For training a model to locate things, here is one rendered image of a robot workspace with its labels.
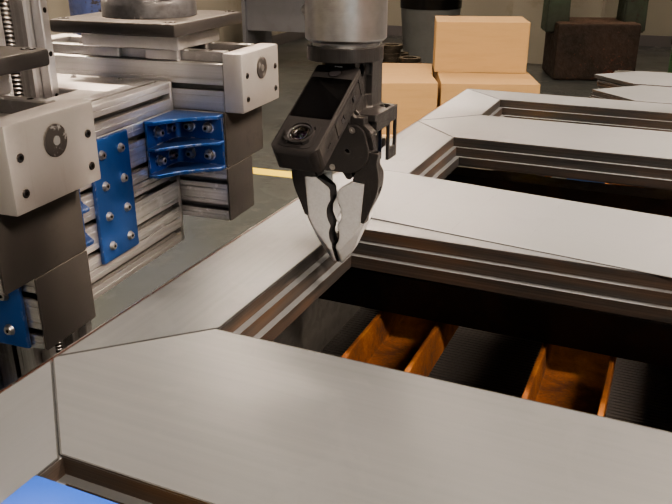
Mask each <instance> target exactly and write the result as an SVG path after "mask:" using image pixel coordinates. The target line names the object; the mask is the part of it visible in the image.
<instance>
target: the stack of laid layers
mask: <svg viewBox="0 0 672 504"><path fill-rule="evenodd" d="M482 115H487V116H499V117H510V118H521V119H532V120H543V121H554V122H566V123H577V124H588V125H599V126H610V127H622V128H633V129H644V130H655V131H666V132H672V114H668V113H656V112H643V111H631V110H619V109H606V108H594V107H582V106H569V105H557V104H545V103H532V102H520V101H508V100H500V101H498V102H497V103H496V104H495V105H493V106H492V107H491V108H490V109H488V110H487V111H486V112H485V113H484V114H482ZM457 166H467V167H475V168H484V169H493V170H501V171H510V172H519V173H527V174H536V175H544V176H553V177H562V178H570V179H579V180H587V181H596V182H605V183H613V184H622V185H630V186H639V187H648V188H656V189H665V190H672V160H669V159H659V158H649V157H639V156H630V155H620V154H610V153H600V152H590V151H581V150H571V149H561V148H551V147H541V146H532V145H522V144H512V143H502V142H493V141H483V140H473V139H463V138H453V139H452V140H450V141H449V142H448V143H447V144H445V145H444V146H443V147H442V148H441V149H439V150H438V151H437V152H436V153H434V154H433V155H432V156H431V157H429V158H428V159H427V160H426V161H425V162H423V163H422V164H421V165H420V166H418V167H417V168H416V169H415V170H413V171H412V172H411V173H410V174H414V175H419V176H425V177H431V178H437V179H443V180H444V179H445V178H446V177H447V176H448V175H449V174H450V173H451V172H452V171H453V170H454V169H455V168H456V167H457ZM351 267H355V268H360V269H366V270H372V271H377V272H383V273H389V274H394V275H400V276H406V277H411V278H417V279H423V280H428V281H434V282H439V283H445V284H451V285H456V286H462V287H468V288H473V289H479V290H485V291H490V292H496V293H502V294H507V295H513V296H519V297H524V298H530V299H535V300H541V301H547V302H552V303H558V304H564V305H569V306H575V307H581V308H586V309H592V310H598V311H603V312H609V313H614V314H620V315H626V316H631V317H637V318H643V319H648V320H654V321H660V322H665V323H671V324H672V278H667V277H662V276H657V275H652V274H647V273H642V272H637V271H631V270H626V269H621V268H616V267H611V266H606V265H601V264H596V263H591V262H586V261H581V260H576V259H571V258H566V257H561V256H556V255H551V254H546V253H541V252H536V251H531V250H526V249H521V248H516V247H511V246H506V245H500V244H495V243H490V242H485V241H480V240H475V239H470V238H465V237H460V236H455V235H450V234H445V233H440V232H435V231H430V230H425V229H421V228H416V227H411V226H406V225H401V224H396V223H391V222H386V221H381V220H376V219H371V218H370V220H369V221H368V223H367V225H366V228H365V230H364V232H363V234H362V237H361V238H360V241H359V243H358V245H357V246H356V248H355V249H354V251H353V252H352V253H351V254H350V255H349V256H348V257H347V258H346V259H345V260H344V261H343V262H338V261H337V262H336V261H333V260H332V259H331V257H330V256H329V254H328V253H327V252H326V250H325V248H324V247H323V246H322V245H321V246H320V247H319V248H318V249H316V250H315V251H314V252H313V253H311V254H310V255H309V256H308V257H307V258H305V259H304V260H303V261H302V262H300V263H299V264H298V265H297V266H296V267H294V268H293V269H292V270H291V271H289V272H288V273H287V274H286V275H284V276H283V277H282V278H281V279H280V280H278V281H277V282H276V283H275V284H273V285H272V286H271V287H270V288H268V289H267V290H266V291H265V292H264V293H262V294H261V295H260V296H259V297H257V298H256V299H255V300H254V301H252V302H251V303H250V304H249V305H248V306H246V307H245V308H244V309H243V310H241V311H240V312H239V313H238V314H237V315H235V316H234V317H233V318H232V319H230V320H229V321H228V322H227V323H225V324H224V325H223V326H222V327H221V328H219V330H224V331H228V332H233V333H237V334H241V335H246V336H250V337H255V338H259V339H264V340H268V341H273V340H274V339H275V338H276V337H277V336H278V335H280V334H281V333H282V332H283V331H284V330H285V329H286V328H287V327H288V326H289V325H290V324H291V323H292V322H293V321H294V320H295V319H296V318H298V317H299V316H300V315H301V314H302V313H303V312H304V311H305V310H306V309H307V308H308V307H309V306H310V305H311V304H312V303H313V302H314V301H316V300H317V299H318V298H319V297H320V296H321V295H322V294H323V293H324V292H325V291H326V290H327V289H328V288H329V287H330V286H331V285H332V284H334V283H335V282H336V281H337V280H338V279H339V278H340V277H341V276H342V275H343V274H344V273H345V272H346V271H347V270H348V269H349V268H351ZM55 410H56V397H55ZM56 423H57V410H56ZM57 436H58V423H57ZM58 450H59V459H58V460H57V461H56V462H55V463H53V464H52V465H51V466H50V467H48V468H47V469H46V470H45V471H44V472H42V473H41V474H40V475H39V476H40V477H43V478H46V479H49V480H51V481H54V482H57V483H60V484H63V485H66V486H69V487H72V488H74V489H77V490H80V491H83V492H86V493H89V494H92V495H95V496H97V497H100V498H103V499H106V500H109V501H112V502H115V503H118V504H207V503H204V502H201V501H198V500H195V499H191V498H188V497H185V496H182V495H179V494H176V493H173V492H170V491H167V490H164V489H161V488H158V487H155V486H152V485H149V484H146V483H143V482H140V481H137V480H134V479H131V478H128V477H125V476H122V475H119V474H116V473H113V472H110V471H107V470H104V469H100V468H97V467H94V466H91V465H88V464H85V463H82V462H79V461H76V460H73V459H70V458H67V457H64V456H61V455H60V449H59V436H58Z"/></svg>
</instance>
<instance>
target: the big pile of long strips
mask: <svg viewBox="0 0 672 504"><path fill-rule="evenodd" d="M594 76H595V78H597V83H598V84H597V87H599V89H592V91H593V93H591V96H590V97H589V98H599V99H612V100H625V101H638V102H651V103H664V104H672V73H665V72H649V71H632V72H619V73H605V74H595V75H594Z"/></svg>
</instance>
